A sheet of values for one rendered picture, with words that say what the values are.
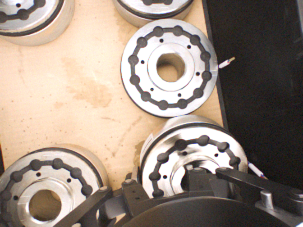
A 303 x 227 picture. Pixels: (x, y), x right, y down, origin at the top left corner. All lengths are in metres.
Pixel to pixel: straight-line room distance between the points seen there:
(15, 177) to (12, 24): 0.15
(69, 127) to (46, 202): 0.08
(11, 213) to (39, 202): 0.02
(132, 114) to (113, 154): 0.05
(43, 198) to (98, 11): 0.22
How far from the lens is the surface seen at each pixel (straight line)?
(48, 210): 0.22
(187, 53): 0.17
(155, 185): 0.17
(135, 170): 0.17
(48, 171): 0.19
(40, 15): 0.21
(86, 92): 0.21
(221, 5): 0.22
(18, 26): 0.22
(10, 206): 0.22
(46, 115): 0.22
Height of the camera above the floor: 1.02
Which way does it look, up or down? 86 degrees down
